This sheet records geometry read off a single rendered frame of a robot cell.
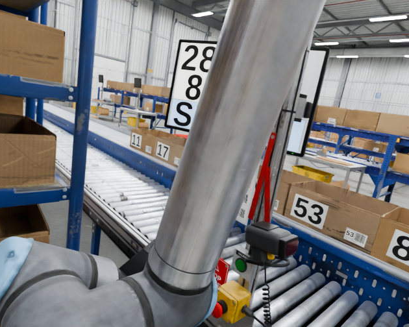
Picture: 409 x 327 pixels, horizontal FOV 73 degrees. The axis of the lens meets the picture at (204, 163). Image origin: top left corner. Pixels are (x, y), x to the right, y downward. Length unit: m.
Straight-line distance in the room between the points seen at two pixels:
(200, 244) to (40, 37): 0.47
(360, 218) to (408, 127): 4.63
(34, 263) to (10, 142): 0.29
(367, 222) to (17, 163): 1.16
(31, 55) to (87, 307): 0.44
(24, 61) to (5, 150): 0.16
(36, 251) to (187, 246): 0.19
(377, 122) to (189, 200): 5.76
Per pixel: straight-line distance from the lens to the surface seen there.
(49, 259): 0.41
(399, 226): 1.26
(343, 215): 1.30
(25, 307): 0.36
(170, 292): 0.36
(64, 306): 0.34
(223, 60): 0.28
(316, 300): 1.16
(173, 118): 0.98
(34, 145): 0.63
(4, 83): 0.57
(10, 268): 0.39
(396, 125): 5.88
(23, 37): 0.61
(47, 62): 0.62
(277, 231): 0.69
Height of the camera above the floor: 1.35
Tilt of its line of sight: 12 degrees down
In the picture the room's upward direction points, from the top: 10 degrees clockwise
